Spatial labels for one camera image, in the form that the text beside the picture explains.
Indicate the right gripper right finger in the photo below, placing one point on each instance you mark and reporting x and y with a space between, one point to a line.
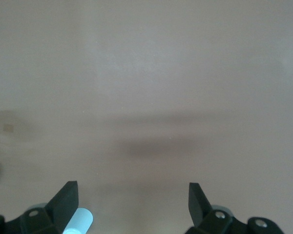
210 223

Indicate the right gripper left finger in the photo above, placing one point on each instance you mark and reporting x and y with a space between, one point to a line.
51 217

